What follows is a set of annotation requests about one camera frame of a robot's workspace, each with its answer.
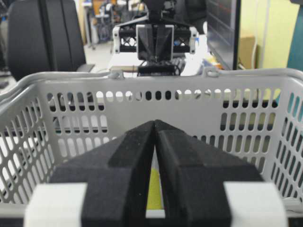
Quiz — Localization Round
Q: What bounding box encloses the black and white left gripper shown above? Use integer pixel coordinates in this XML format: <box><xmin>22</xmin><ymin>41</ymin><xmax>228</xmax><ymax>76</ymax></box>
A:
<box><xmin>113</xmin><ymin>20</ymin><xmax>198</xmax><ymax>61</ymax></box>

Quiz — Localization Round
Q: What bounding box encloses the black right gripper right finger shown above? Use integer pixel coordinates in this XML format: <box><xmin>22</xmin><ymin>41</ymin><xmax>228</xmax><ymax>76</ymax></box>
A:
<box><xmin>154</xmin><ymin>120</ymin><xmax>264</xmax><ymax>227</ymax></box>

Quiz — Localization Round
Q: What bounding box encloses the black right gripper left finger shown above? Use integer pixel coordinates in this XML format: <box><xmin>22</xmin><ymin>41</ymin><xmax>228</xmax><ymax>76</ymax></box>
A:
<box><xmin>50</xmin><ymin>121</ymin><xmax>155</xmax><ymax>227</ymax></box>

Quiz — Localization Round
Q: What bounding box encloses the yellow cloth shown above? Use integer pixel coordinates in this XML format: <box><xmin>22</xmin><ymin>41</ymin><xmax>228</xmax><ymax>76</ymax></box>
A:
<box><xmin>147</xmin><ymin>167</ymin><xmax>164</xmax><ymax>210</ymax></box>

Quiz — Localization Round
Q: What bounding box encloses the grey plastic shopping basket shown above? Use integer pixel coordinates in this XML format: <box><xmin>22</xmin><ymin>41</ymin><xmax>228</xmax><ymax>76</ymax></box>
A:
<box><xmin>0</xmin><ymin>68</ymin><xmax>303</xmax><ymax>218</ymax></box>

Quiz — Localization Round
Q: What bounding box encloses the black monitor screen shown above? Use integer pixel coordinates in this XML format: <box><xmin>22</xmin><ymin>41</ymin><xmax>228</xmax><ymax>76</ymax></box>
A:
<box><xmin>206</xmin><ymin>0</ymin><xmax>241</xmax><ymax>70</ymax></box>

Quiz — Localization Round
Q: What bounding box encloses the cardboard box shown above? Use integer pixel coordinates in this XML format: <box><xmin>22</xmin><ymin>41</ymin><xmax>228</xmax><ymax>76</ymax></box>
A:
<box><xmin>238</xmin><ymin>34</ymin><xmax>255</xmax><ymax>69</ymax></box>

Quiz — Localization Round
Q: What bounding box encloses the black office chair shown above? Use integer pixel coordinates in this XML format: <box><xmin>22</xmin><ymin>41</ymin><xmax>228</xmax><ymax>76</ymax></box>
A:
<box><xmin>7</xmin><ymin>0</ymin><xmax>87</xmax><ymax>81</ymax></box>

